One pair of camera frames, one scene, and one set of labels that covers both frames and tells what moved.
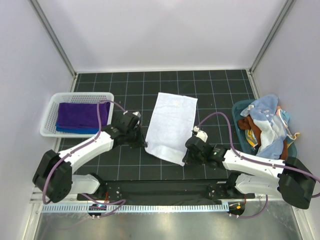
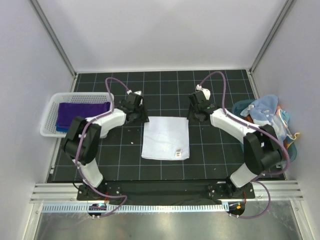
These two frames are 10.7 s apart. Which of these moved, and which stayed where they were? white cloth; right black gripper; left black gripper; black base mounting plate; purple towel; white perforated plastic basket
Moved: left black gripper; right black gripper; white cloth
Stayed: purple towel; white perforated plastic basket; black base mounting plate
